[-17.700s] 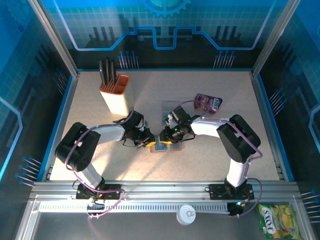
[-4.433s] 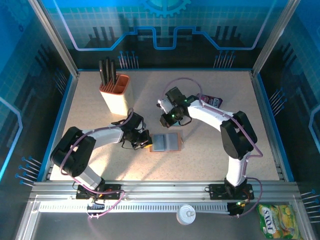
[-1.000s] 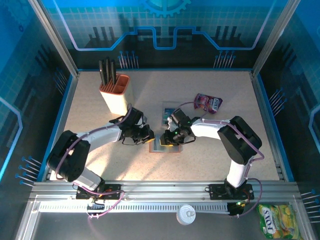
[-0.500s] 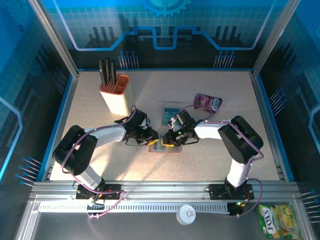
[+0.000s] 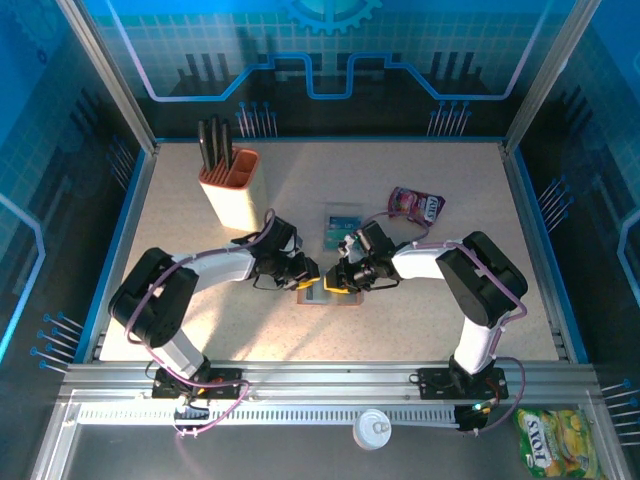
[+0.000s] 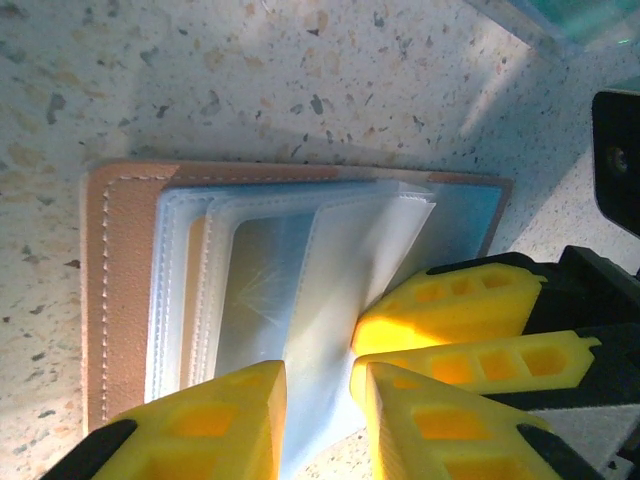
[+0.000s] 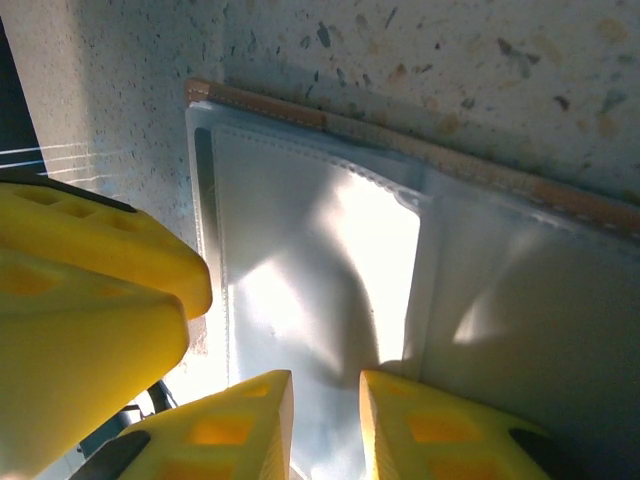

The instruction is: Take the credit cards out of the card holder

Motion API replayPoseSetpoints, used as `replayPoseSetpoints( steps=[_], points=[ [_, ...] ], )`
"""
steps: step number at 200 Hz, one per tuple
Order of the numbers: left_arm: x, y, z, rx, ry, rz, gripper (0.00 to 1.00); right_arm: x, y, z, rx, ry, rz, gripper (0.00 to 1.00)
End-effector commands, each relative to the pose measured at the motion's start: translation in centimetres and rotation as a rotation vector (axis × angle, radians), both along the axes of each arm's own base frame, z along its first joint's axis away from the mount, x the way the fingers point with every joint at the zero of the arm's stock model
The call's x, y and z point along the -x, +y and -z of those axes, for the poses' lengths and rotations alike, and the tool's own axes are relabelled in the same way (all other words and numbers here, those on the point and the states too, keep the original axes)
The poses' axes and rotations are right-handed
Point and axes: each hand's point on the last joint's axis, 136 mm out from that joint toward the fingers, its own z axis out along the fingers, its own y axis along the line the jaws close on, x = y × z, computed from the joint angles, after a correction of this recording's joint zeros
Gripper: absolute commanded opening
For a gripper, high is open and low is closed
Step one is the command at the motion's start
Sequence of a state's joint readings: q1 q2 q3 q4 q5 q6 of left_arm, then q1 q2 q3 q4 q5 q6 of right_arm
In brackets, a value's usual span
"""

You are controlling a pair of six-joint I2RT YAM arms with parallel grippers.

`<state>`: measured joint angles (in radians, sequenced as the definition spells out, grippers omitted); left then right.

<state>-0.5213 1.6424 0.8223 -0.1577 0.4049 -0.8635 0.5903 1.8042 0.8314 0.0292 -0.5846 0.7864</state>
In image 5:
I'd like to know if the brown leather card holder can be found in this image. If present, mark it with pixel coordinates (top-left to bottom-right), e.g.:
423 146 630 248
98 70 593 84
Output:
295 283 364 308

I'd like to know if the teal credit card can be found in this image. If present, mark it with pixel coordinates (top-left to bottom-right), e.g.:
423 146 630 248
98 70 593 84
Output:
323 229 352 251

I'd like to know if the clear plastic tray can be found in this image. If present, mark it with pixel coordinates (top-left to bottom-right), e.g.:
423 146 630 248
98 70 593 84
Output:
322 200 366 253

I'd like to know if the purple candy bag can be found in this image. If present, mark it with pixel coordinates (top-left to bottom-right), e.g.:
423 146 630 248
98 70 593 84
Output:
387 186 448 230

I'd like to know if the beige orange knife block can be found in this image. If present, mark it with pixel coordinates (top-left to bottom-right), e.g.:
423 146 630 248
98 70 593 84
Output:
198 147 267 232

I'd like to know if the white round lid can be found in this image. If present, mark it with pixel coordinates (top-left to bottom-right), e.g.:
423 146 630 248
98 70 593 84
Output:
352 408 394 452

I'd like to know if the yellow candy bag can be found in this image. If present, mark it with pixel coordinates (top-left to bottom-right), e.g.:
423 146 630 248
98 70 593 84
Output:
516 408 609 480

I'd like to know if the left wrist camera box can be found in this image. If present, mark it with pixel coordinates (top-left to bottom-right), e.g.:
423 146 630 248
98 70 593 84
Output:
261 216 305 254

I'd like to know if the aluminium frame rail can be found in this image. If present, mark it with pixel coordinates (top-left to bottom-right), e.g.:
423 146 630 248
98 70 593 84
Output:
58 359 602 402

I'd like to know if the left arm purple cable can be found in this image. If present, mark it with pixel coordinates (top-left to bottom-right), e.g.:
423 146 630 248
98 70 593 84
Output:
124 207 278 441

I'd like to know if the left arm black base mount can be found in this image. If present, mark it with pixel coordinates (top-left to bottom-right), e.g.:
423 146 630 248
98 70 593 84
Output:
150 366 244 400

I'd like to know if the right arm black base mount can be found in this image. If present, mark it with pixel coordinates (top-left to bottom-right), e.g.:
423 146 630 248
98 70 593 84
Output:
408 366 509 401

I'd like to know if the white slotted cable duct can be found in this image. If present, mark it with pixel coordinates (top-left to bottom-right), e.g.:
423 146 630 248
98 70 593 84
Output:
77 404 461 428

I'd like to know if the black handled knife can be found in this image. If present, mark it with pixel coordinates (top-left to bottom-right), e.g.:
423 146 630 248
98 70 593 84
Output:
196 119 214 172
221 121 235 172
209 114 224 170

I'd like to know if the aluminium frame post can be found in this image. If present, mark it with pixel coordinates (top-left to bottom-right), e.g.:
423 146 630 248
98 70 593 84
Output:
55 0 162 157
501 0 604 157

